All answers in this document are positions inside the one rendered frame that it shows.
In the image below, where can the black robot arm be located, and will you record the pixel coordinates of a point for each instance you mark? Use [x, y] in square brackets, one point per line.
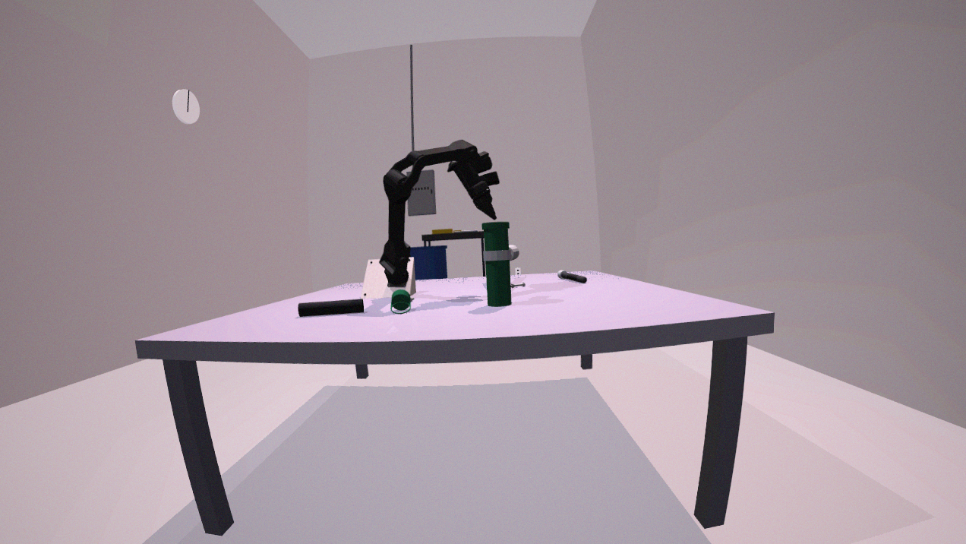
[398, 188]

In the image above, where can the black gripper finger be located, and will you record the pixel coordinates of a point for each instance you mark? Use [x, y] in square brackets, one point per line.
[484, 202]
[482, 210]

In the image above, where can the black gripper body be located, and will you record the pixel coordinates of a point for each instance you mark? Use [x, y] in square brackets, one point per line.
[473, 186]

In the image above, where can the grey tapered cup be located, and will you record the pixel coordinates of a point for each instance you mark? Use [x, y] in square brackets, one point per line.
[511, 254]

